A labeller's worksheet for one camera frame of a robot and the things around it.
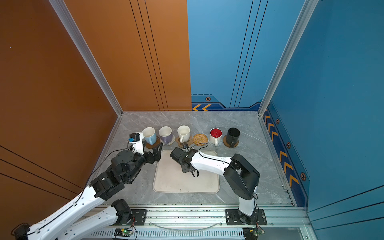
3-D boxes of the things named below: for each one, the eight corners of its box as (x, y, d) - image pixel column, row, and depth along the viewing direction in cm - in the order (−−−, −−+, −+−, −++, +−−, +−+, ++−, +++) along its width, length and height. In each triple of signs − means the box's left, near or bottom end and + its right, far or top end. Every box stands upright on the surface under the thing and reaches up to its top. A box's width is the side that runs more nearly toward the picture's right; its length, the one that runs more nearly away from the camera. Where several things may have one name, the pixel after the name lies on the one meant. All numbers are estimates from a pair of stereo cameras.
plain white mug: (178, 147, 101) (176, 138, 93) (179, 134, 108) (177, 125, 100) (189, 147, 101) (188, 138, 93) (190, 134, 108) (189, 125, 100)
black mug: (227, 149, 100) (230, 141, 92) (225, 136, 107) (227, 127, 99) (238, 149, 100) (242, 141, 92) (235, 136, 107) (238, 127, 99)
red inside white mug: (210, 148, 101) (211, 141, 95) (209, 134, 108) (210, 127, 102) (221, 148, 101) (223, 141, 95) (220, 134, 108) (221, 127, 102)
